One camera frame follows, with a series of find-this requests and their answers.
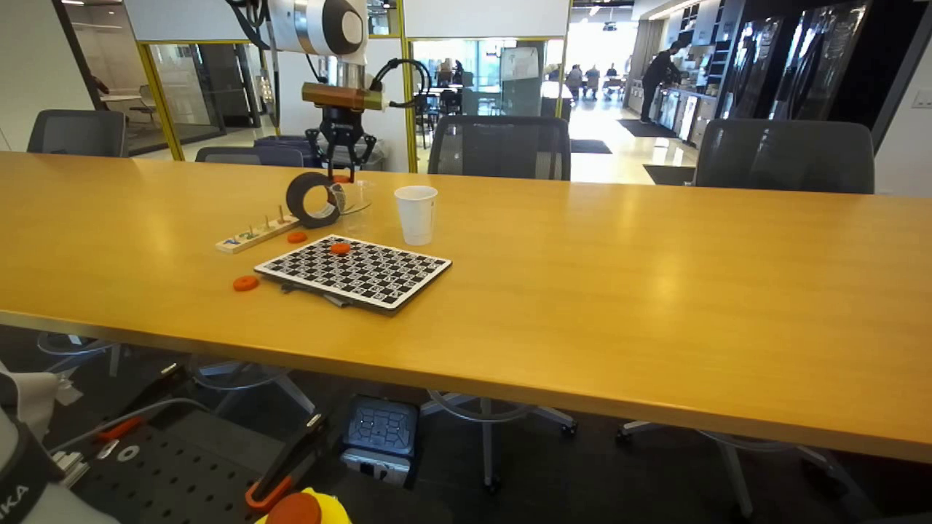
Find white paper cup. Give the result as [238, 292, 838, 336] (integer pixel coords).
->
[393, 185, 439, 249]

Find dark gray office chair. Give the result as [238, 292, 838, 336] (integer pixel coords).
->
[27, 107, 129, 381]
[186, 134, 323, 416]
[614, 118, 882, 524]
[420, 115, 581, 493]

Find yellow emergency stop button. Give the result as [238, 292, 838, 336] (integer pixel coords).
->
[253, 486, 355, 524]

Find person in dark clothes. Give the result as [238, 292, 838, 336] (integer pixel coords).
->
[639, 48, 684, 125]

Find black tape roll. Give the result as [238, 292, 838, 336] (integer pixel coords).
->
[282, 170, 348, 233]

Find white robot housing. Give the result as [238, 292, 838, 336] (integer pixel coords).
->
[0, 361, 125, 524]

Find black camera cable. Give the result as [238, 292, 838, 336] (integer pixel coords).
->
[372, 55, 436, 112]

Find clear plastic cup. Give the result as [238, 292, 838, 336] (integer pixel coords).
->
[339, 174, 375, 238]

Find gray box with grid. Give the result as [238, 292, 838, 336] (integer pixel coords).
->
[339, 394, 422, 486]

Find black glass-door refrigerators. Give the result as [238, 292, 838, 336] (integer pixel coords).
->
[717, 0, 932, 134]

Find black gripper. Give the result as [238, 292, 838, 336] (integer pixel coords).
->
[304, 106, 382, 186]

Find small gray metal piece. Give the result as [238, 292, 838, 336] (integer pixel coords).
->
[311, 288, 355, 313]

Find black-white marker checkerboard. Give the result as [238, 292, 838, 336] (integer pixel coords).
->
[253, 233, 455, 316]

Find black perforated plate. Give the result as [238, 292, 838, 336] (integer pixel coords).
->
[66, 404, 295, 524]

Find orange-handled black tool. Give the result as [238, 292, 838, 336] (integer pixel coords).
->
[241, 412, 332, 515]
[52, 361, 192, 461]

